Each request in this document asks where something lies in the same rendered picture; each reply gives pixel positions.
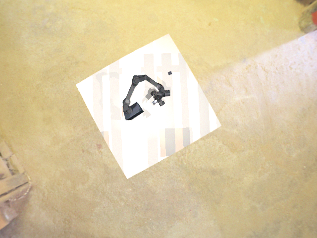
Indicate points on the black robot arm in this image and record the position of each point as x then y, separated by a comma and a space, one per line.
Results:
135, 80

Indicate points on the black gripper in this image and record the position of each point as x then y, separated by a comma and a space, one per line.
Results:
159, 100

